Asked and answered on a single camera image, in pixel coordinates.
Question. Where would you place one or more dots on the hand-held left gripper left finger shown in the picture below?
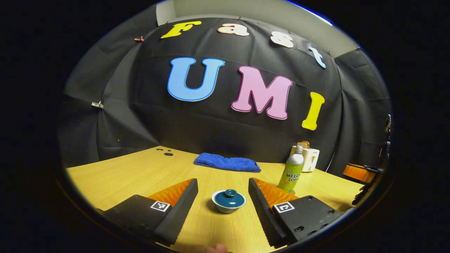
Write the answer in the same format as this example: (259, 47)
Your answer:
(179, 211)

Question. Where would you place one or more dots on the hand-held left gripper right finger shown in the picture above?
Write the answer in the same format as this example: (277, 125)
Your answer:
(263, 211)

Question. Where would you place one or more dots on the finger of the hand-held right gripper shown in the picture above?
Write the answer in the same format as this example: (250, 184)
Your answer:
(357, 173)
(365, 193)

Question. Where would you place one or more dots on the white teacup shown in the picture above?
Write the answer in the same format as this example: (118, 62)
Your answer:
(226, 210)

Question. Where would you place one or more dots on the silver green-label water bottle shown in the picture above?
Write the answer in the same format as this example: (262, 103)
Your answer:
(291, 174)

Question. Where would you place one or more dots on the blue towel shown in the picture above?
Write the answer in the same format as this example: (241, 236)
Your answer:
(226, 163)

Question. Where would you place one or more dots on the black backdrop cloth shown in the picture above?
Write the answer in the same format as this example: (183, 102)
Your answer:
(211, 130)

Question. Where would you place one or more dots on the silver metal clip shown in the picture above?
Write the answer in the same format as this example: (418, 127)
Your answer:
(97, 104)

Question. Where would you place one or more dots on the red clip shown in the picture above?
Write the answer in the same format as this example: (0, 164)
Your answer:
(139, 39)

